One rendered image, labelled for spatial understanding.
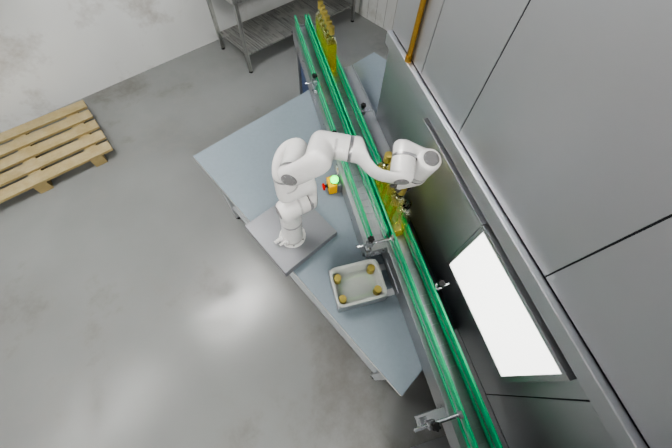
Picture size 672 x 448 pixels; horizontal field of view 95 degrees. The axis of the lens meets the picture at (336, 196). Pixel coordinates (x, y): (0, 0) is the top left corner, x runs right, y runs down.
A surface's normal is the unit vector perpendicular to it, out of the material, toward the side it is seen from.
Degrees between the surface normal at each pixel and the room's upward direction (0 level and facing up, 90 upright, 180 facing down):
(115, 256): 0
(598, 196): 90
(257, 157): 0
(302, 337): 0
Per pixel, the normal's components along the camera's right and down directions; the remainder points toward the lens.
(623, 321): -0.97, 0.20
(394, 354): 0.04, -0.52
